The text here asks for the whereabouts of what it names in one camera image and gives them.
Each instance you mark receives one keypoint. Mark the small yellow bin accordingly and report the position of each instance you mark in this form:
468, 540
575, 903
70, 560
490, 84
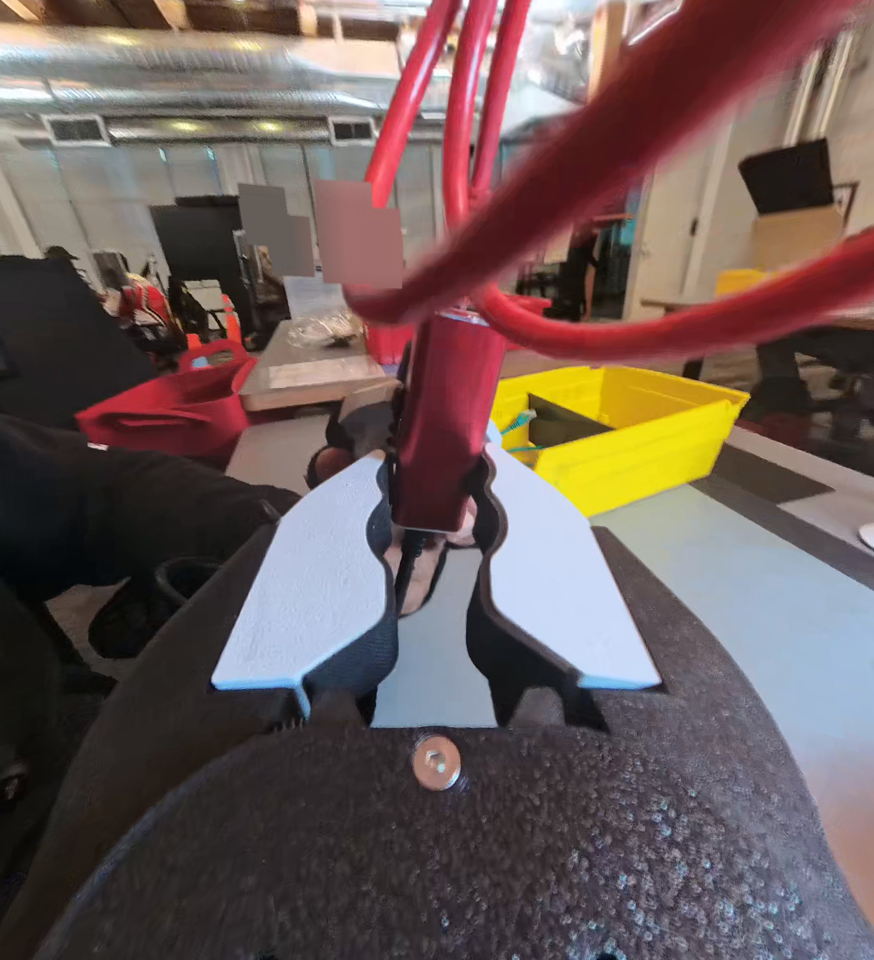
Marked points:
740, 283

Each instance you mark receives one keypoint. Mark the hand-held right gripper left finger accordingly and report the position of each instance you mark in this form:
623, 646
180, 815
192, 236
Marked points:
309, 592

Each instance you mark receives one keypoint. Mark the red network switch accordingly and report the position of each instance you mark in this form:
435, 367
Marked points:
444, 412

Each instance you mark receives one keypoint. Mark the black bin divider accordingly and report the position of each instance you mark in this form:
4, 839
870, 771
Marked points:
564, 420

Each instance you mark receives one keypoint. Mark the person's left forearm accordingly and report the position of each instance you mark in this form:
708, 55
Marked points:
107, 495

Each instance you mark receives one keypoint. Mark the silver ventilation duct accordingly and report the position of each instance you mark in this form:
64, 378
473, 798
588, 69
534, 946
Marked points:
182, 67

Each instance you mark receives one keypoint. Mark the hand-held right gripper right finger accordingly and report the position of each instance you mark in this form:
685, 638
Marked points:
557, 592

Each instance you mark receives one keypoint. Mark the person's right hand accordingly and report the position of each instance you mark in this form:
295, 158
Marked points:
461, 534

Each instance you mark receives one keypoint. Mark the grey background table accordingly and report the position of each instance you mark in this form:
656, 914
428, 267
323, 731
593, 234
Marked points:
317, 382

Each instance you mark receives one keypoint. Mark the yellow plastic bin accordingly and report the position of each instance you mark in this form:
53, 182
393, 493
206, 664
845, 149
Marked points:
631, 450

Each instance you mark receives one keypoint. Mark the black panel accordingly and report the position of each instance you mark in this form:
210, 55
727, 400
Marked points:
785, 176

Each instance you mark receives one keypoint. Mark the orange traffic cone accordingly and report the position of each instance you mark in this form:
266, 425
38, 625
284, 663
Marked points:
232, 322

